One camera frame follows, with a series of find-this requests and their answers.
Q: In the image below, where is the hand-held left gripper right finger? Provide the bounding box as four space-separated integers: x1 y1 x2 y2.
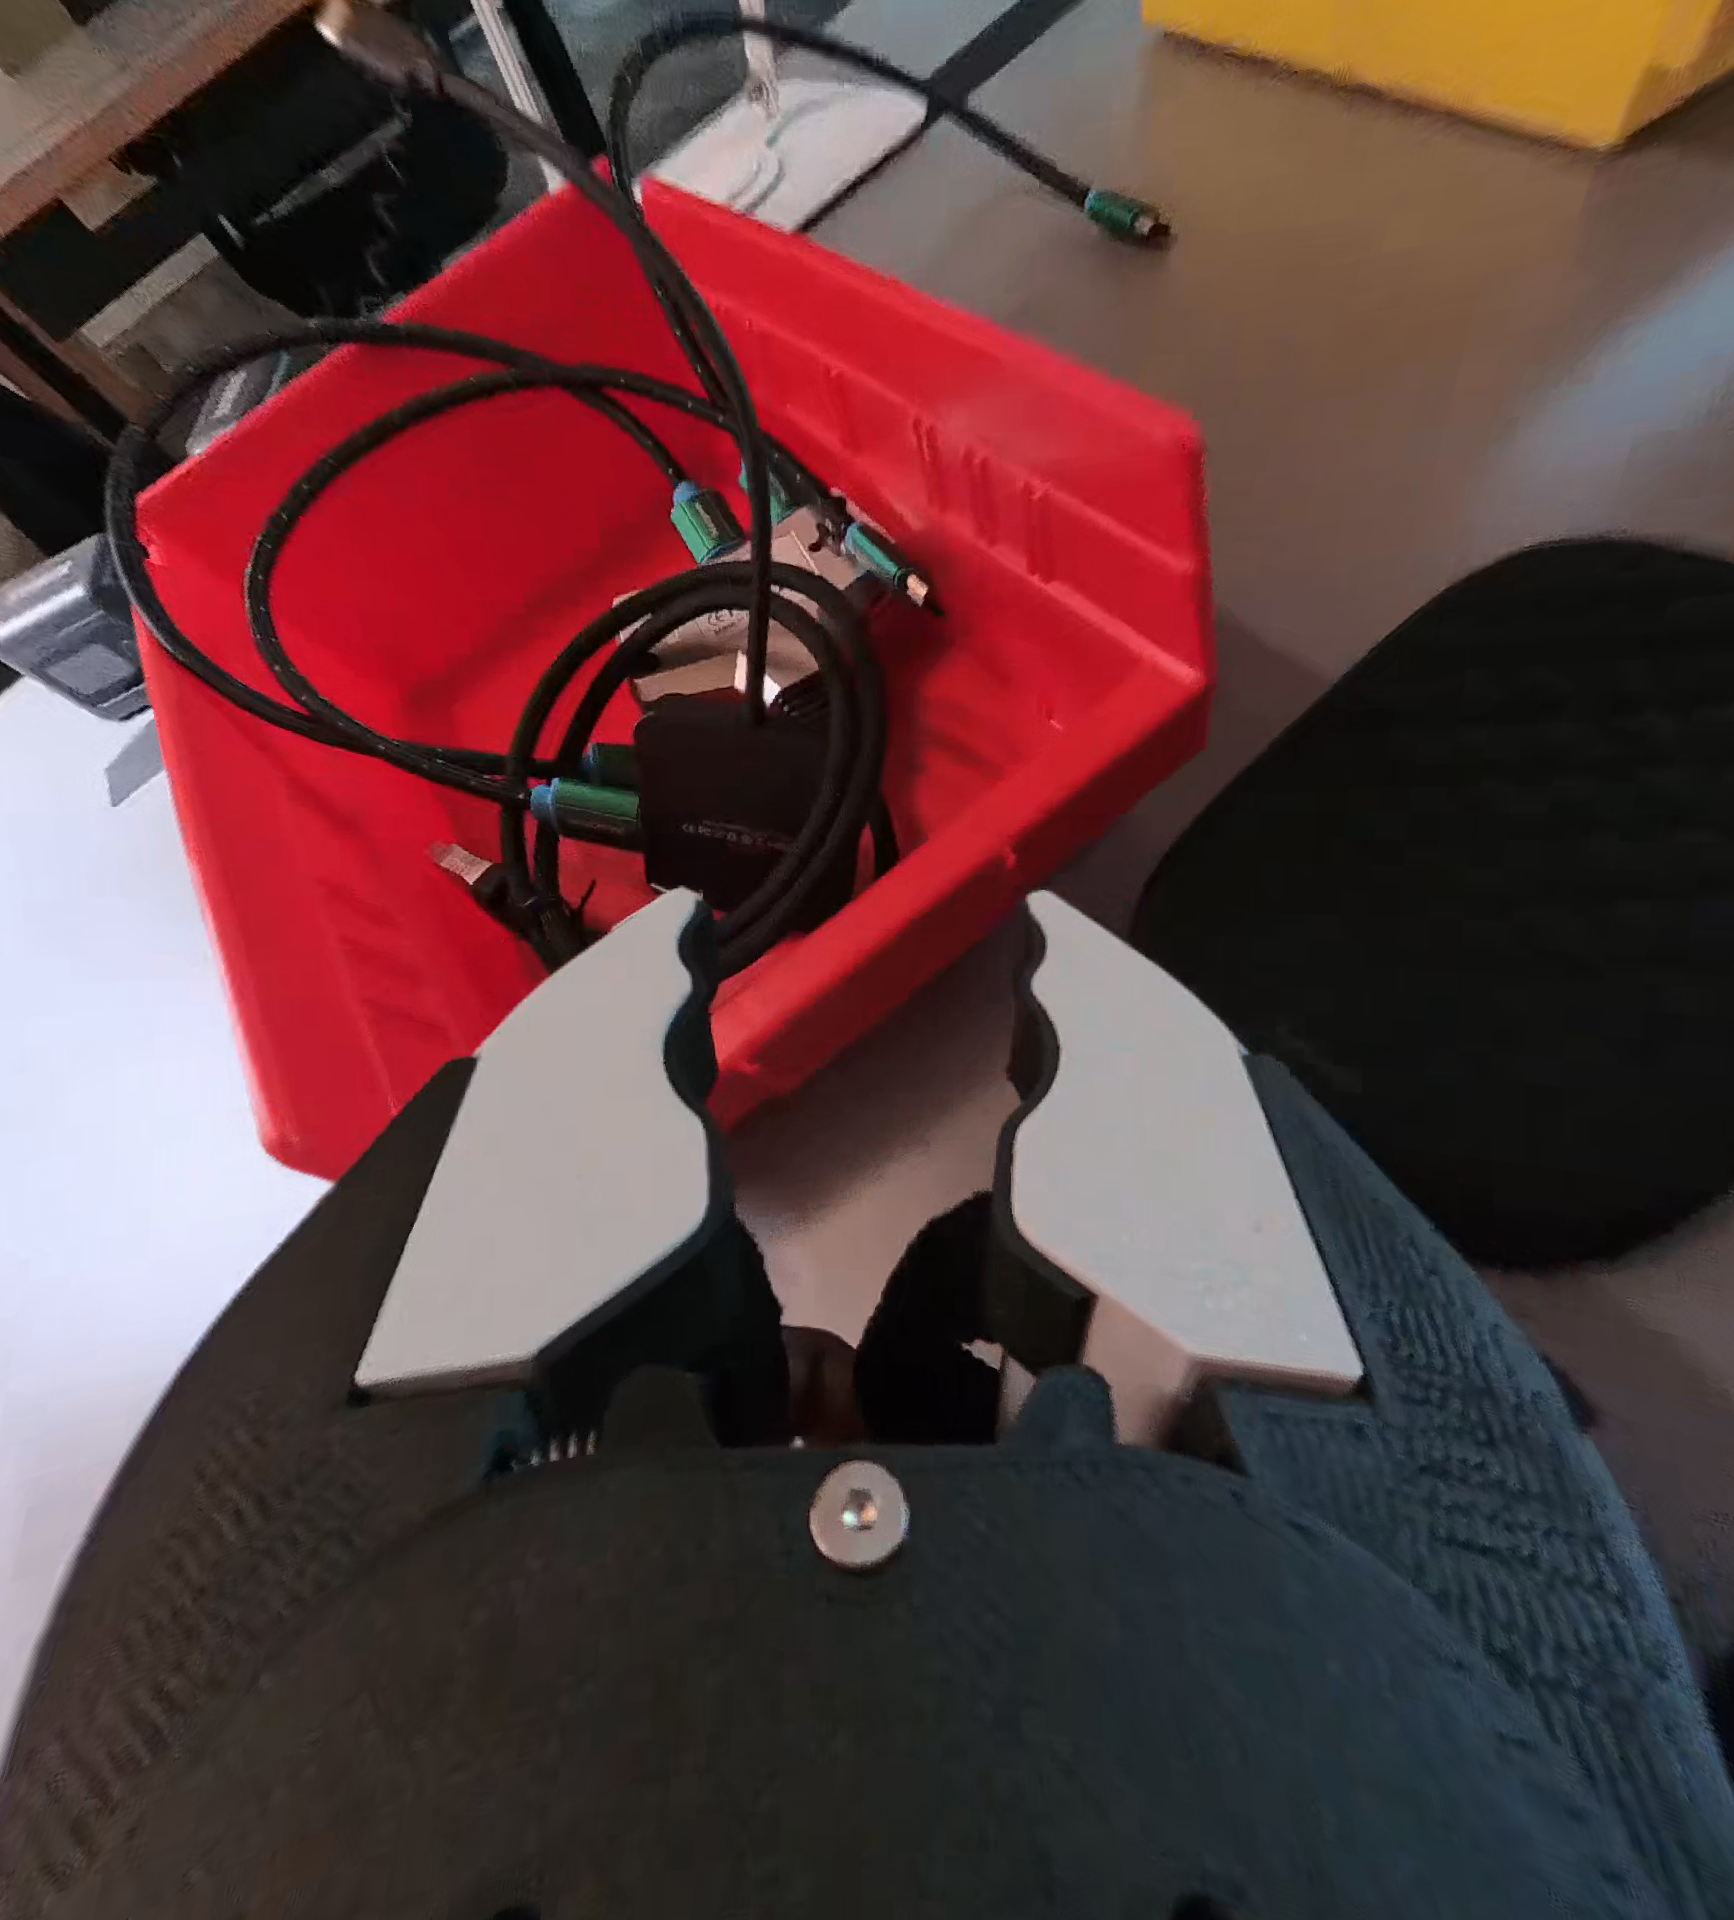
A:
1002 888 1369 1454

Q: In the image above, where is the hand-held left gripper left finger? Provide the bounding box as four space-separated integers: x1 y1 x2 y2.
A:
355 888 743 1399

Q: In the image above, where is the black HDMI adapter box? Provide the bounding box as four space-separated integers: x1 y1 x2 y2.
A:
635 705 846 911

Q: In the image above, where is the silver HDMI splitter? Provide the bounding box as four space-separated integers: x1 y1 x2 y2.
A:
613 517 870 711

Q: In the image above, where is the red plastic bin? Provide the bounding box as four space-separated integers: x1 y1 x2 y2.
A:
132 156 1212 1180

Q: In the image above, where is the person's left hand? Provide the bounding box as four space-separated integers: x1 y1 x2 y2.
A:
785 1326 864 1451

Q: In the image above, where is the black honeycomb cushion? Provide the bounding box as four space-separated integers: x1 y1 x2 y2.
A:
1128 536 1734 1271

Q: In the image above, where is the grey power adapter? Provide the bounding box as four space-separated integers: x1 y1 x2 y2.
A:
0 532 157 722

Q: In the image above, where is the grey blue battery pack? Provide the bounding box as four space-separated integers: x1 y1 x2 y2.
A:
154 352 301 453

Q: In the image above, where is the yellow plastic bin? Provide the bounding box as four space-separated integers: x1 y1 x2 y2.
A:
1140 0 1734 153

